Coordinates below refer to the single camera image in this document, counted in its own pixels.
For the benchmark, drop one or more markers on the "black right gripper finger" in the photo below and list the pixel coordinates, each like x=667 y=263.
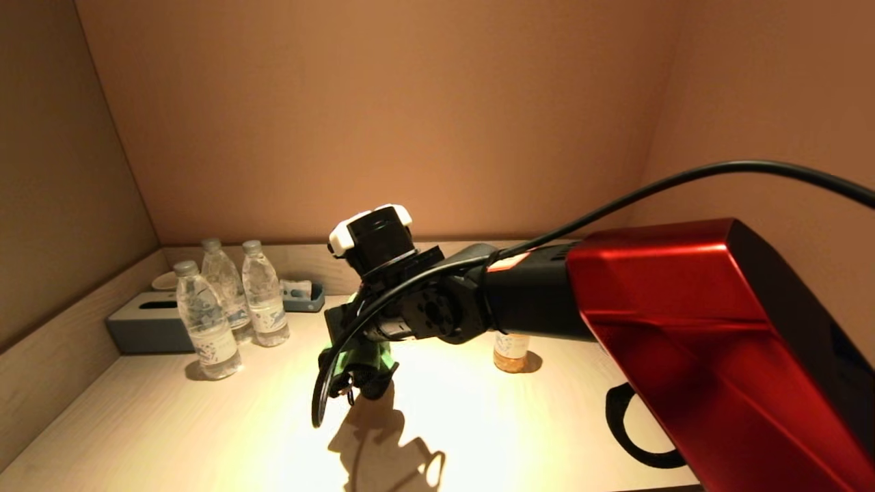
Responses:
x=340 y=384
x=377 y=388

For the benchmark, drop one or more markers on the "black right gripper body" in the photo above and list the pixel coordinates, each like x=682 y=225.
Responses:
x=342 y=326

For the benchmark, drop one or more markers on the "green microfibre cloth black trim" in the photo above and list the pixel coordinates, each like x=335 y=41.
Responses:
x=366 y=359

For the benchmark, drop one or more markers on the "red black right robot arm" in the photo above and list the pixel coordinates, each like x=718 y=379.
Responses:
x=683 y=328

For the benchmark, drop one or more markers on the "small blue tray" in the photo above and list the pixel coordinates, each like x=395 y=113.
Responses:
x=313 y=302

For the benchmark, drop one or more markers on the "white sachet packet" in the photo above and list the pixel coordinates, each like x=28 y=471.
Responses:
x=294 y=288

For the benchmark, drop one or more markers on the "wooden desk rim board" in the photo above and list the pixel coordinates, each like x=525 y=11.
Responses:
x=301 y=263

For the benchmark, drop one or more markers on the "clear plastic water bottle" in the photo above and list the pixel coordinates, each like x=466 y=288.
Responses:
x=207 y=328
x=221 y=273
x=264 y=301

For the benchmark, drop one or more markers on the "orange drink plastic bottle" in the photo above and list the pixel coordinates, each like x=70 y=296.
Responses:
x=511 y=352

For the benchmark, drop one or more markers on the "small white dish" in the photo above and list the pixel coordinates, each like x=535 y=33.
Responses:
x=164 y=281

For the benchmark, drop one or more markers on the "grey tissue box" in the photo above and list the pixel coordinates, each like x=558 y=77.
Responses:
x=147 y=331

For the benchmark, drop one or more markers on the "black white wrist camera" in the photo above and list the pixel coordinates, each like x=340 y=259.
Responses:
x=379 y=239

